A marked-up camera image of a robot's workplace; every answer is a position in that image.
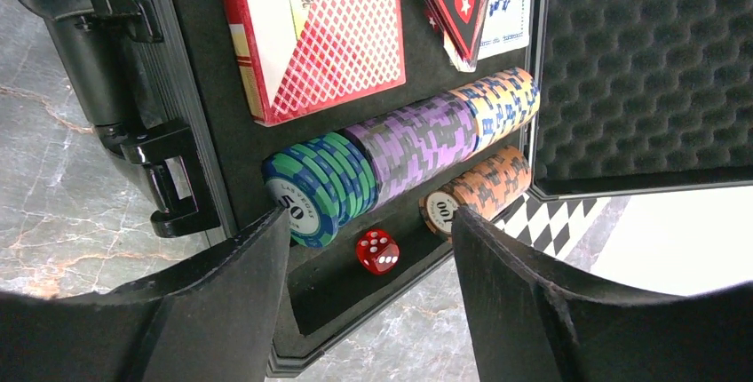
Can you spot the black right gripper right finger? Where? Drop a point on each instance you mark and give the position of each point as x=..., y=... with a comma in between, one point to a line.
x=535, y=318

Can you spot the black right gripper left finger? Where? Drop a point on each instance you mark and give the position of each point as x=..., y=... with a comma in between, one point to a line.
x=208, y=318

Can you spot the brown poker chip stack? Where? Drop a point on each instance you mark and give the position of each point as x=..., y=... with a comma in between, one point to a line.
x=488, y=188

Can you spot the orange blue poker chip stack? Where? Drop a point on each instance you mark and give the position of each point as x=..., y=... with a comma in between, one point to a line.
x=500, y=104

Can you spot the black poker case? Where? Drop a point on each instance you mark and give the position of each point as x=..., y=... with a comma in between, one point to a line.
x=637, y=97

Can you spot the black white chessboard mat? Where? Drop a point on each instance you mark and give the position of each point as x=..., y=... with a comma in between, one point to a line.
x=574, y=231

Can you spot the red die right slot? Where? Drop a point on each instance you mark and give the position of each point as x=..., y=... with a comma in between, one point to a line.
x=377, y=251

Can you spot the blue playing card deck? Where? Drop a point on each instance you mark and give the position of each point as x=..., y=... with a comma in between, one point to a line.
x=506, y=27

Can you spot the red playing card deck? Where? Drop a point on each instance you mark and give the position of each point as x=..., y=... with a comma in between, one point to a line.
x=298, y=57

